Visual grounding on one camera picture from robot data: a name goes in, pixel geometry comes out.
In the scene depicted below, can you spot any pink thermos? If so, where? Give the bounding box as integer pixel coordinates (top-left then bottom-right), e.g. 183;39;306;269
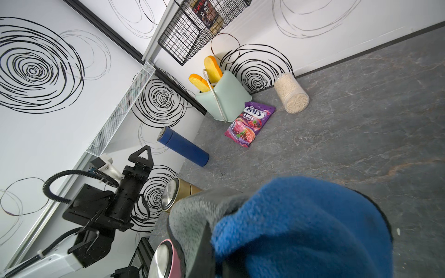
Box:
148;239;183;278

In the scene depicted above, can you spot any dark spice bottle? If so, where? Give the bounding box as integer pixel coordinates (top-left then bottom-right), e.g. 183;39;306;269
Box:
190;0;225;35

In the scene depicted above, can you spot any blue and grey cloth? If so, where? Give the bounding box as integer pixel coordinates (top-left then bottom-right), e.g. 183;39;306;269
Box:
167;176;394;278

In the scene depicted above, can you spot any rear yellow toast slice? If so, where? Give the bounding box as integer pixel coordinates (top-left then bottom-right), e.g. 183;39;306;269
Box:
204;56;223;83

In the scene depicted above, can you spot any clear jar of oats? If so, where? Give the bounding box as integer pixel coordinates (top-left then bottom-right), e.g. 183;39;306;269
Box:
274;73;309;114

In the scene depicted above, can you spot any yellow toast slice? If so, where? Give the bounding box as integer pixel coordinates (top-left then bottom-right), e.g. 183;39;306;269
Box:
204;56;223;83
188;74;210;93

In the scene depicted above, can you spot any gold thermos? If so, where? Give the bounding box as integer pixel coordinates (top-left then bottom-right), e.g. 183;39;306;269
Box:
161;177;202;213

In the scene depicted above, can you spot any white mesh wall shelf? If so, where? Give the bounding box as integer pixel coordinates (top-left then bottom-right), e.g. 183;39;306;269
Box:
86;62;155;156

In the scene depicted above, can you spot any black wire basket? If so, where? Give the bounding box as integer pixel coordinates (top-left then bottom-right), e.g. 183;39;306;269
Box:
158;0;251;66

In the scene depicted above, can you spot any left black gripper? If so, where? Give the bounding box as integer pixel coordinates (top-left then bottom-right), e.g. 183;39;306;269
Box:
111;145;154;226

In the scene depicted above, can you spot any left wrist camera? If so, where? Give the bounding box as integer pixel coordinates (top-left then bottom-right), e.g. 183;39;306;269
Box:
90;154;125;186

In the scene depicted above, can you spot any front yellow toast slice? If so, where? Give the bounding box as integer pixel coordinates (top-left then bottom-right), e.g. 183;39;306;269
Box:
188;74;210;93

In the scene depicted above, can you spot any purple candy bag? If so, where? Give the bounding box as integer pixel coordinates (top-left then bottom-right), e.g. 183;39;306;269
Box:
224;101;276;148

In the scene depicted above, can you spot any blue thermos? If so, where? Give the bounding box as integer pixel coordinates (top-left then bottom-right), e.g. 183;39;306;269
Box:
157;127;210;167

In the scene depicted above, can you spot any mint green toaster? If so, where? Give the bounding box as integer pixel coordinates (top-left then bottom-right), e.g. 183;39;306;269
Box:
195;71;252;122

